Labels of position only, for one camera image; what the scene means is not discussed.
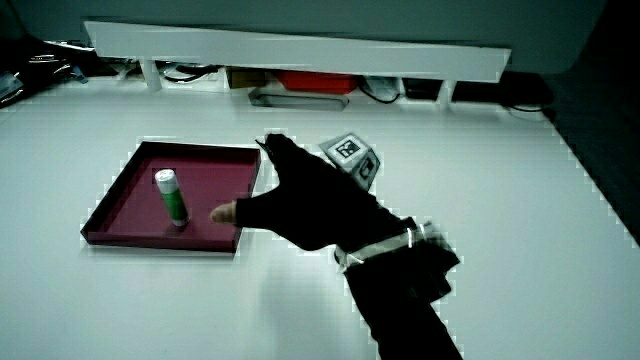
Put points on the grey flat tray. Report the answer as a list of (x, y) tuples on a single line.
[(260, 99)]

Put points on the person's right hand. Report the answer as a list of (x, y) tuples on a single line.
[(320, 205)]

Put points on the white desk shelf riser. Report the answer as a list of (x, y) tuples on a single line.
[(300, 52)]

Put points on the person's right forearm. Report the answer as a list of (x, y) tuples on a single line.
[(400, 305)]

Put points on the brown cardboard box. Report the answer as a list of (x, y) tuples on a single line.
[(245, 78)]

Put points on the black box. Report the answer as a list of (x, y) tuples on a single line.
[(422, 89)]

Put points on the maroon square tray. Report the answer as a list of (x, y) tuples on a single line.
[(210, 175)]

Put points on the black clutter pile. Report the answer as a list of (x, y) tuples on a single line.
[(35, 70)]

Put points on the red box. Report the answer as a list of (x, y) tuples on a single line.
[(315, 81)]

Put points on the green white glue stick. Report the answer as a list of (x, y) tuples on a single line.
[(173, 199)]

